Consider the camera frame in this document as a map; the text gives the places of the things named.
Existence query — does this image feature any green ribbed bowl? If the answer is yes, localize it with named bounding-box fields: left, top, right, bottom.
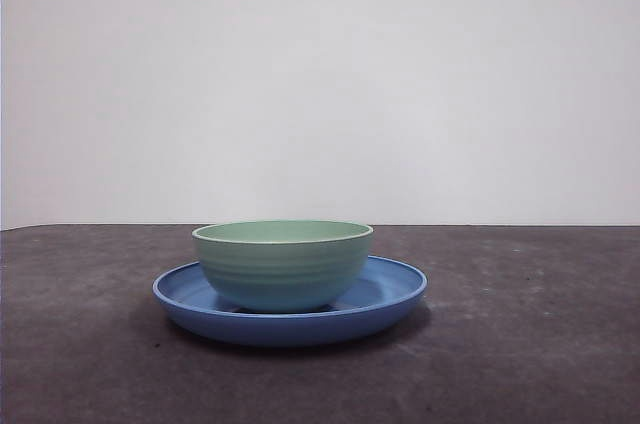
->
left=191, top=220, right=375, bottom=314

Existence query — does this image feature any blue round plate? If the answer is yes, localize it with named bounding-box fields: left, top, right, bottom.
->
left=152, top=254, right=429, bottom=348

